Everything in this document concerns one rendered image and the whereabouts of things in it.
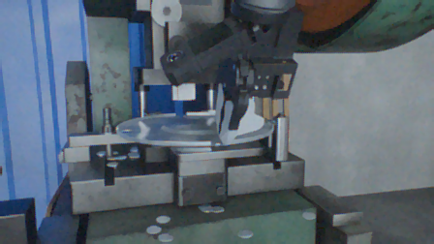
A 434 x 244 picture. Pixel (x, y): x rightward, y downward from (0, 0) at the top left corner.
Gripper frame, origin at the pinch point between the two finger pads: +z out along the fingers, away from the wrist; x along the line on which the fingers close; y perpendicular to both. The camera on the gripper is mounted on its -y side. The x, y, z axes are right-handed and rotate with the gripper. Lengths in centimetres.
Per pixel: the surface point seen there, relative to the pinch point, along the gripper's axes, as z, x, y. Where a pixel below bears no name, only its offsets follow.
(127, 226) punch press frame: 16.2, -0.6, -13.7
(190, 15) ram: -9.6, 25.4, 0.4
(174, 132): 5.5, 9.3, -4.8
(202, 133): 4.5, 7.2, -0.4
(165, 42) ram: -5.7, 22.2, -4.8
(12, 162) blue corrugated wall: 95, 112, -56
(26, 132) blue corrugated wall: 82, 118, -49
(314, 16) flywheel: -7.3, 34.7, 33.6
